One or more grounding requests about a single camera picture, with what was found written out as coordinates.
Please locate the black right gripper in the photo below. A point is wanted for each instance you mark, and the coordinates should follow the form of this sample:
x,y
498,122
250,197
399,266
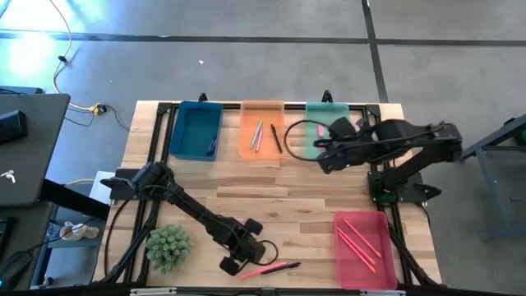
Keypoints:
x,y
341,147

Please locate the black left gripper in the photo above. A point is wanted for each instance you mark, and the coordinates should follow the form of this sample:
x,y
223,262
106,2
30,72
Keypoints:
x,y
246,248

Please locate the pink eraser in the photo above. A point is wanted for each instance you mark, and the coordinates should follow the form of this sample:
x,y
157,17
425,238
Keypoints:
x,y
321,130

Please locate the black pen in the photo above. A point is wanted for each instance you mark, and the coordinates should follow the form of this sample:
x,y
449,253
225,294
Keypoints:
x,y
283,267

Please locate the black pen scale print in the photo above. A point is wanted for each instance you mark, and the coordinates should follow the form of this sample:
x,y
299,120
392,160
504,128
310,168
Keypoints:
x,y
276,138

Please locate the purple pen pink end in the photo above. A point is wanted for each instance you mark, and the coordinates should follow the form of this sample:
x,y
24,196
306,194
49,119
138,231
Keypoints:
x,y
259,141

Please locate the light teal pen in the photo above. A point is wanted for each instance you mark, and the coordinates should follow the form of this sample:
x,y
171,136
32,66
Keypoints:
x,y
256,134

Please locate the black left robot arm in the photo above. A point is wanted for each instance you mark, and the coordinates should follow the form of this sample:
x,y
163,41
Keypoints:
x,y
185,201

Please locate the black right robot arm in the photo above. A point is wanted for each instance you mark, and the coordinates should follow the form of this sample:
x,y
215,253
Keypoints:
x,y
411,131

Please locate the teal translucent plastic bin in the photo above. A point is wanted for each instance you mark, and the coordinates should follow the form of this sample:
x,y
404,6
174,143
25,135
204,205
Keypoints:
x,y
316,111

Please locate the green artificial plant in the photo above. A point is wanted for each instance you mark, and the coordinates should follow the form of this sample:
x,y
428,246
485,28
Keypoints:
x,y
168,246

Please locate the orange translucent plastic bin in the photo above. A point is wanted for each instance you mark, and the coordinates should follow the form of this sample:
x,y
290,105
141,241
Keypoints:
x,y
263,109

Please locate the pink translucent plastic bin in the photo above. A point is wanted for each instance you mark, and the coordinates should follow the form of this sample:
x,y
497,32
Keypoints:
x,y
361,277

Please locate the blue plastic bin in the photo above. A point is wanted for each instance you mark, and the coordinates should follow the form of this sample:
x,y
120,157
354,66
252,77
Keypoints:
x,y
191,127

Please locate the grey metal cart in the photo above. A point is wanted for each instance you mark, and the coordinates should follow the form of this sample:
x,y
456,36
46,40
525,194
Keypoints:
x,y
485,185

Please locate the white paper sheet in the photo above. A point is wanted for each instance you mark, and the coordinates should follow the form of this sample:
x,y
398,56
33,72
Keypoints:
x,y
98,193

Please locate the yellow power plug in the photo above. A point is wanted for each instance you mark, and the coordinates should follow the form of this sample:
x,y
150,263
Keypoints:
x,y
97,109

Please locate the dark grey laptop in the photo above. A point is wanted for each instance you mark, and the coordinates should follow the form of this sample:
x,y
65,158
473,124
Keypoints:
x,y
33,156

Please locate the black box device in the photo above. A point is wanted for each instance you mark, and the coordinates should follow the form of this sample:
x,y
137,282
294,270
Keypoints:
x,y
12,127

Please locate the black metal table frame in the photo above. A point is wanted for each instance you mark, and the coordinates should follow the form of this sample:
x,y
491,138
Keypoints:
x,y
293,106

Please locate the silver metal bracket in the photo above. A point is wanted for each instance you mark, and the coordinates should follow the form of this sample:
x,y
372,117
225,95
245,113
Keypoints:
x,y
382,292
152,291

